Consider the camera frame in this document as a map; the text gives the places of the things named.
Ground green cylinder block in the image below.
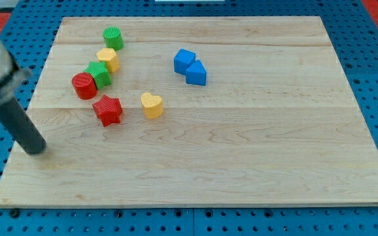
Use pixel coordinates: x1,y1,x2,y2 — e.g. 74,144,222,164
102,26,123,50

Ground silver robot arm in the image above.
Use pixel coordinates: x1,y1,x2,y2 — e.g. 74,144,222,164
0,1,46,155

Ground red cylinder block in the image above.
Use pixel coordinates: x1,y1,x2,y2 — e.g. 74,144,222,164
72,72,97,100

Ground red star block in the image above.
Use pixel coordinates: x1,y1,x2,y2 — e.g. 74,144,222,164
92,95,123,127

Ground yellow hexagon block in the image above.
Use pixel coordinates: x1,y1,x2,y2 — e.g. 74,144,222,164
96,48,120,73

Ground blue cube block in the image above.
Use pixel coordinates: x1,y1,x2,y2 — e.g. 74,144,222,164
173,49,196,75

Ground green star block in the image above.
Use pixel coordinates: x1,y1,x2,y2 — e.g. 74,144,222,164
84,62,112,90

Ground wooden board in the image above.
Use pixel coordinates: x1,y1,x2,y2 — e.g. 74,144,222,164
0,16,378,209

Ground yellow heart block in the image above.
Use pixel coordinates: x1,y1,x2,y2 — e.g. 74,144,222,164
140,92,164,119

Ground blue triangle block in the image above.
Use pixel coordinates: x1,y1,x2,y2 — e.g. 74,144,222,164
185,60,207,86

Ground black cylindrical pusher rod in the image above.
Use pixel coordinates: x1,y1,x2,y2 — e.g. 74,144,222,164
0,97,47,155

